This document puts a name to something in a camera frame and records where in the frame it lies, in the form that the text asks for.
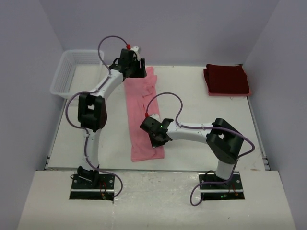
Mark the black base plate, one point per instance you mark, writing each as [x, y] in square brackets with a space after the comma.
[232, 190]
[101, 188]

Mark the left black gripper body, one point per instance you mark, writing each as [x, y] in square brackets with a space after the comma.
[137, 71]

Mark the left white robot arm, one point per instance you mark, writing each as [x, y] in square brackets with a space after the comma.
[92, 113]

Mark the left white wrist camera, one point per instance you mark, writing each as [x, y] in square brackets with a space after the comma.
[135, 49]

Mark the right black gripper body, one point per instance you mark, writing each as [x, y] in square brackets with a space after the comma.
[155, 142]

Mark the pink t shirt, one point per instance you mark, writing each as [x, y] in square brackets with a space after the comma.
[139, 92]

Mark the folded dark red shirt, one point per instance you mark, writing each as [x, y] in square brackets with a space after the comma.
[226, 79]

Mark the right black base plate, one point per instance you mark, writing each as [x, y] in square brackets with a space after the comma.
[232, 190]

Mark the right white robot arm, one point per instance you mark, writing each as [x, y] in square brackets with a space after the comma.
[224, 141]

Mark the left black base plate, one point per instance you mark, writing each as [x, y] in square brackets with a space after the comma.
[101, 188]

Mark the white plastic basket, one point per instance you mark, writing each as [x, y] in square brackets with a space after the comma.
[78, 70]

